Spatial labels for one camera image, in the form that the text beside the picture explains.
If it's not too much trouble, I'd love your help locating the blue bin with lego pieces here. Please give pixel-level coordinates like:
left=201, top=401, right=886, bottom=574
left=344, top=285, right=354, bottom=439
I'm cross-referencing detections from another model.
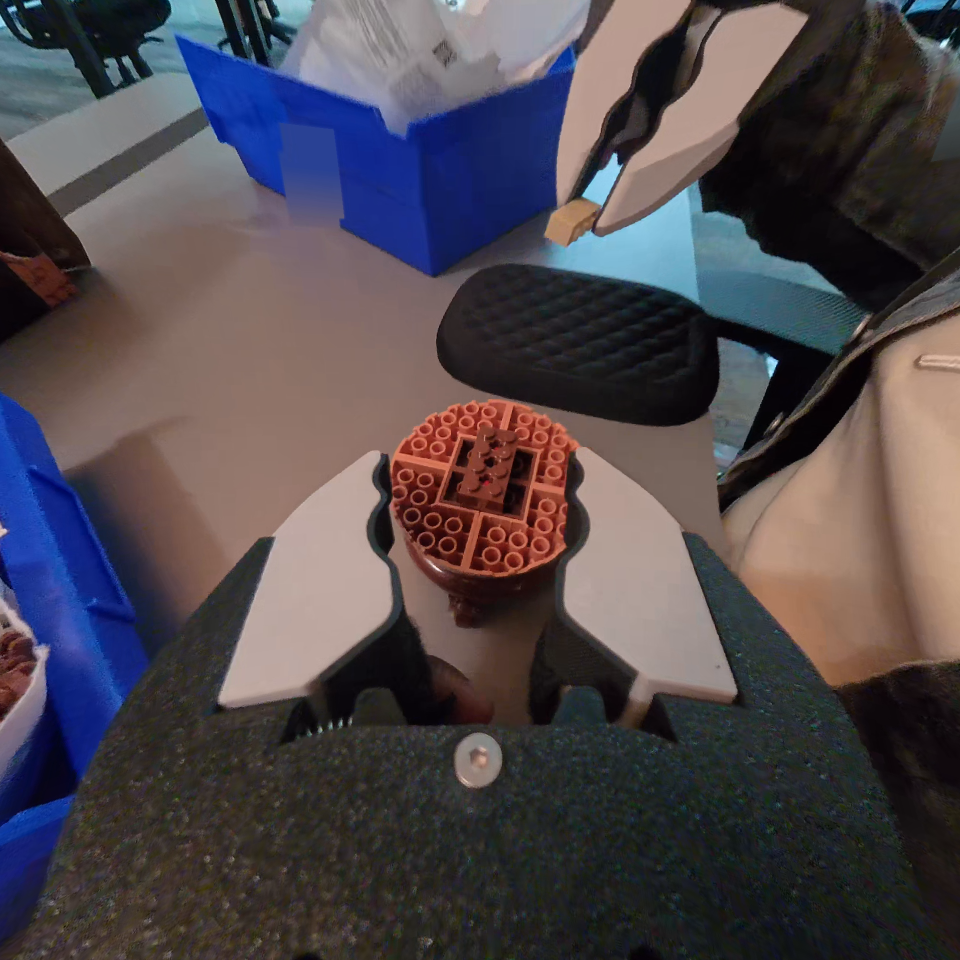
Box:
left=0, top=393, right=151, bottom=954

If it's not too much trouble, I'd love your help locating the round brown orange lego build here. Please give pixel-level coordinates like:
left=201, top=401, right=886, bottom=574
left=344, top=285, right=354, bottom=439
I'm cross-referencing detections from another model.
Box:
left=390, top=399, right=594, bottom=630

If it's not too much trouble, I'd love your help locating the torn white paper bag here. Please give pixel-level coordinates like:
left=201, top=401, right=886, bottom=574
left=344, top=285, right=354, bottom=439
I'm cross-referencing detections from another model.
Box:
left=0, top=585, right=50, bottom=781

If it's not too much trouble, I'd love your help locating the black quilted armrest pad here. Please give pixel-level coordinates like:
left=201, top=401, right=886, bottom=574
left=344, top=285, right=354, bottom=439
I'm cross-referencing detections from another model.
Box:
left=436, top=262, right=721, bottom=427

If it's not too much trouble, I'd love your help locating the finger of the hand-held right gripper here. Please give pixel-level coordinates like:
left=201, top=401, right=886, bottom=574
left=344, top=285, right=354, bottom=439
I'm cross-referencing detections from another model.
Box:
left=556, top=0, right=699, bottom=205
left=594, top=6, right=811, bottom=237

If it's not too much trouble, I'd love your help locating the dark brown printed box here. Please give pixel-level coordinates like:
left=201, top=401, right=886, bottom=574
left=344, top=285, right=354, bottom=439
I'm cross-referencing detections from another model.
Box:
left=0, top=138, right=93, bottom=342

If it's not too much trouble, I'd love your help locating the person's beige shirt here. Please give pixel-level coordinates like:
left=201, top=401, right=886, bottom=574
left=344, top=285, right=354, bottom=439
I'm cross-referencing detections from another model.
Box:
left=721, top=300, right=960, bottom=687

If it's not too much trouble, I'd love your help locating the black desk leg frame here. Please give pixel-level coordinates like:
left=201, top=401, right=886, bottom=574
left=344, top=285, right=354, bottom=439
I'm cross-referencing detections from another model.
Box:
left=213, top=0, right=297, bottom=69

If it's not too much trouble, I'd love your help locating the grey mesh office chair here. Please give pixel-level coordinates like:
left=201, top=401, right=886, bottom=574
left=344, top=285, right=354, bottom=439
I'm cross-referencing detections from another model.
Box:
left=697, top=270, right=864, bottom=455

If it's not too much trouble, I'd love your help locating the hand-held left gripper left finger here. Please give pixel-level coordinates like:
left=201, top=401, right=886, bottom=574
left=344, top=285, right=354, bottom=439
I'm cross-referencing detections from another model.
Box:
left=216, top=450, right=412, bottom=710

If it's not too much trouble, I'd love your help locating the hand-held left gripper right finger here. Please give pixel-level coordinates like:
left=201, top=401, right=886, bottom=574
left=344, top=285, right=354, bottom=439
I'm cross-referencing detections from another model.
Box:
left=553, top=446, right=739, bottom=727

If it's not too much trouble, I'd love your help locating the blue bin with paper bags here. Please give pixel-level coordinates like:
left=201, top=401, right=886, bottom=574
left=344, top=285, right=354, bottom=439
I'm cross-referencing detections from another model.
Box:
left=176, top=33, right=579, bottom=277

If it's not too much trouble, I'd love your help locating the pile of small lego pieces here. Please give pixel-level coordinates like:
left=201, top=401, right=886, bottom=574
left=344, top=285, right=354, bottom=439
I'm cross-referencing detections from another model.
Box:
left=0, top=628, right=39, bottom=717

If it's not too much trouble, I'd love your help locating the black background office chair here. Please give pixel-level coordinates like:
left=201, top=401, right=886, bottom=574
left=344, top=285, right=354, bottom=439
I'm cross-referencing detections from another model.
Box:
left=0, top=0, right=174, bottom=99

